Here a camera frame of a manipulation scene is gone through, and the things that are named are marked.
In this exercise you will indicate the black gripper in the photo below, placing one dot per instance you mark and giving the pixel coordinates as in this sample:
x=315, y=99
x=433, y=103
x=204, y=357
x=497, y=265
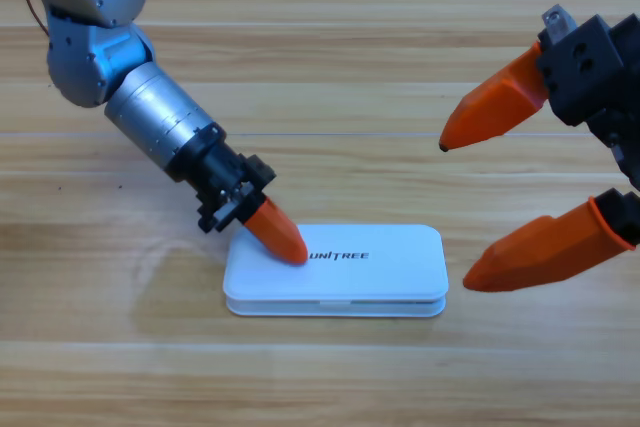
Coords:
x=220, y=177
x=585, y=72

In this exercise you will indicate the white Unitree pencil case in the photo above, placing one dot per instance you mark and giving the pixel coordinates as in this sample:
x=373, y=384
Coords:
x=390, y=272

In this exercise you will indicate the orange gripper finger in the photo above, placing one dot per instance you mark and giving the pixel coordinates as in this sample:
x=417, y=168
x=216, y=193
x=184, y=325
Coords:
x=545, y=252

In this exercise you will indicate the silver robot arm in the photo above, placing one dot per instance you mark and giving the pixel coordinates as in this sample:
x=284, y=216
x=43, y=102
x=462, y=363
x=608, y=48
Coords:
x=145, y=102

